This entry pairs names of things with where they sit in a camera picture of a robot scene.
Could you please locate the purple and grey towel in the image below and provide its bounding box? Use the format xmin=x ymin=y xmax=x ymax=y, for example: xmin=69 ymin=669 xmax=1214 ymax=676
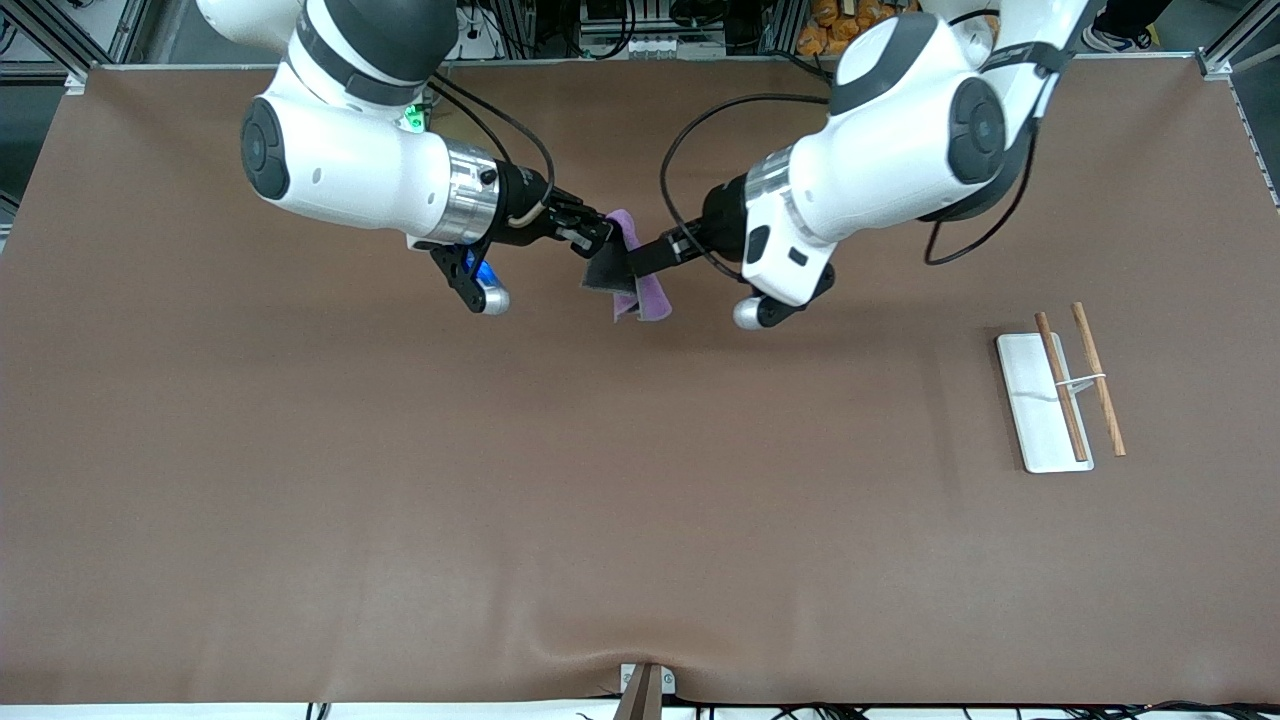
xmin=582 ymin=208 xmax=673 ymax=323

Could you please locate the white rack with wooden rods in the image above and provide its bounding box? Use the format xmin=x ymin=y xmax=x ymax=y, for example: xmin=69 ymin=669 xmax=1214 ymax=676
xmin=996 ymin=302 xmax=1127 ymax=474

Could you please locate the white power strip with plugs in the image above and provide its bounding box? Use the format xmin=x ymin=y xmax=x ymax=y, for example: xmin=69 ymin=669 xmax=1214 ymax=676
xmin=445 ymin=0 xmax=501 ymax=61

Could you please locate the white multi-socket strip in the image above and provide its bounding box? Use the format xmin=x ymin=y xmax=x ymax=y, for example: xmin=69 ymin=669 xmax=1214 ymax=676
xmin=610 ymin=35 xmax=726 ymax=59

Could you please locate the brown table cover mat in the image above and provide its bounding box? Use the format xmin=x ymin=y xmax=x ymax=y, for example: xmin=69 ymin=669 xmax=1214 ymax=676
xmin=0 ymin=55 xmax=1280 ymax=706

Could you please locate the pile of orange items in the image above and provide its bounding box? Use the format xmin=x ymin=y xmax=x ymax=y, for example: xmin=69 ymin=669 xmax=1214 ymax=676
xmin=797 ymin=0 xmax=921 ymax=56

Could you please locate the person's leg with sneaker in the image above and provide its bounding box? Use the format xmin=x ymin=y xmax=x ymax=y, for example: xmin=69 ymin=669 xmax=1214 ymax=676
xmin=1083 ymin=0 xmax=1179 ymax=53

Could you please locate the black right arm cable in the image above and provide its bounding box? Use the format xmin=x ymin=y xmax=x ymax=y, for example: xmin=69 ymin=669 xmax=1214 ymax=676
xmin=428 ymin=70 xmax=557 ymax=229

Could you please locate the metal bracket with brown post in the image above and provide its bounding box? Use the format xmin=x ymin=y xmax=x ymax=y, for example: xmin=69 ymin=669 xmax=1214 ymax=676
xmin=618 ymin=662 xmax=677 ymax=720

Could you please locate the aluminium frame post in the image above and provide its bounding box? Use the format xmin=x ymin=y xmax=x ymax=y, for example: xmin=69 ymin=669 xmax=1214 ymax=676
xmin=0 ymin=0 xmax=151 ymax=96
xmin=1195 ymin=0 xmax=1280 ymax=81

